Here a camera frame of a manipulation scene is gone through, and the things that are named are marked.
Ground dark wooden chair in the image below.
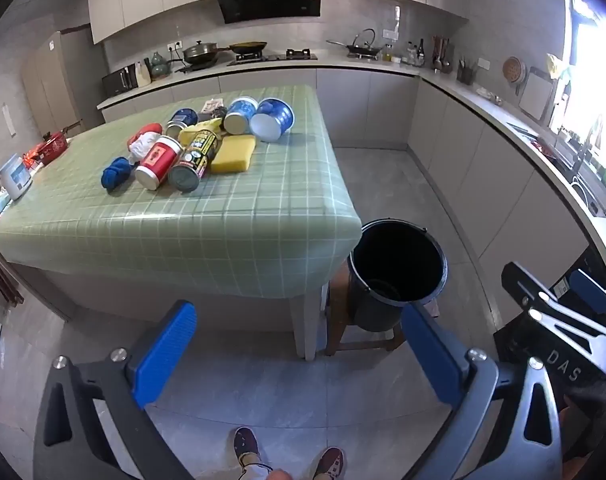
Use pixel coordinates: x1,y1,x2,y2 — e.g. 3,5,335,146
0,252,24,306

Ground person's left shoe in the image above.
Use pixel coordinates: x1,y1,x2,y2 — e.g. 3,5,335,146
233,426,261,468

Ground blue white paper bowl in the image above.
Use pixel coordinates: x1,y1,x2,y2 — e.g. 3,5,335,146
249,98,296,142

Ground red cylindrical can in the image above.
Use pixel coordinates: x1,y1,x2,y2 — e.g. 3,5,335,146
134,136,182,191

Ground black yellow tin can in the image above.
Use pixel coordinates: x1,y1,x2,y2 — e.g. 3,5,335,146
168,130,220,192

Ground steel kitchen sink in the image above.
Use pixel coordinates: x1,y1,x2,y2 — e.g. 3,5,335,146
508,122,606,216

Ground brown wooden stool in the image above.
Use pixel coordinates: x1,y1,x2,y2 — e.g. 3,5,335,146
324,265,440,356

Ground round hanging strainer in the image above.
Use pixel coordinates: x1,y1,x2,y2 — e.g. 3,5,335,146
502,56,528,95

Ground black gas stove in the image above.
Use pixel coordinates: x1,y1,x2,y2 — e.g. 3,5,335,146
227,49,319,67

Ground yellow sponge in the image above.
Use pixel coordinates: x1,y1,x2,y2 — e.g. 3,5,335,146
210,135,257,174

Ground grey kitchen counter cabinets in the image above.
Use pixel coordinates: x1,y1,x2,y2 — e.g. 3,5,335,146
97,52,606,321

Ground dark blue tin can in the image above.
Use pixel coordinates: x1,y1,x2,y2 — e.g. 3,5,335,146
165,108,199,137

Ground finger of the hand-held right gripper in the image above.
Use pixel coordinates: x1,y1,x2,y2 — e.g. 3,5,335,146
569,269,606,328
501,261,606,356

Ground white and red cloth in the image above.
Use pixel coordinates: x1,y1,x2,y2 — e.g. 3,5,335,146
127,122,164,158

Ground bright window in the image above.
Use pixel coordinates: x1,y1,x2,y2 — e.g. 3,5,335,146
548,0,606,161

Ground person's right shoe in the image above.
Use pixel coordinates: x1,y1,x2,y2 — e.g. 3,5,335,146
313,446,345,480

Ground green checked tablecloth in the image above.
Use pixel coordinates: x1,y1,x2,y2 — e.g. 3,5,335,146
0,84,363,301

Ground black bucket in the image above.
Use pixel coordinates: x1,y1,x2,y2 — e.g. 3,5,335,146
347,218,448,332

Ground yellow cloth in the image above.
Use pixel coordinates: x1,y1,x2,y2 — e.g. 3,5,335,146
178,117,226,146

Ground wok with glass lid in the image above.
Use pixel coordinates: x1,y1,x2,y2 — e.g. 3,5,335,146
326,28,384,60

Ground white electric kettle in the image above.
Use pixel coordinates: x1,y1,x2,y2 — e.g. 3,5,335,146
0,154,33,201

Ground pale cutting board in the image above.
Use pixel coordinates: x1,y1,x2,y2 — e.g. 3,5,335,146
518,66,558,121

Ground steel faucet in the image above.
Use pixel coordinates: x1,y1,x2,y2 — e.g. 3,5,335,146
570,127,601,181

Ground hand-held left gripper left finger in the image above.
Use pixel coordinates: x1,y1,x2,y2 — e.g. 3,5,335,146
33,300,199,480

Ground hanging yellow rag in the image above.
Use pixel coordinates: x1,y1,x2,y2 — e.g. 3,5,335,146
545,53,571,81

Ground blue cloth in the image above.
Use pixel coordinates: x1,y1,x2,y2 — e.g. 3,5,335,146
102,156,135,192

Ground person's shoe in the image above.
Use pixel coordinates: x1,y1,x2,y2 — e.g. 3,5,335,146
233,426,261,468
313,446,345,480

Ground black wok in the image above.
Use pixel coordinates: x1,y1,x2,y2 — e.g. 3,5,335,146
229,41,268,57

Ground white table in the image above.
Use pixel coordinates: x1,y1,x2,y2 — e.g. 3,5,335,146
23,260,334,361

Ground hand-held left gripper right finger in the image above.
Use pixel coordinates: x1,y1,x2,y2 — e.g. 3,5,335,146
401,304,564,480

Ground beige refrigerator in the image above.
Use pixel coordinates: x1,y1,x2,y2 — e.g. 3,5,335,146
22,30,106,138

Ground grey pan with lid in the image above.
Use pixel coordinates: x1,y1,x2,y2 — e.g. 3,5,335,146
182,41,231,66

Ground blue white paper cup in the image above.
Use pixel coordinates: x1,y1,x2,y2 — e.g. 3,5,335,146
223,97,259,135

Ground utensil holder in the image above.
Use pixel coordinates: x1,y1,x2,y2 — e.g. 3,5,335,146
431,36,454,73

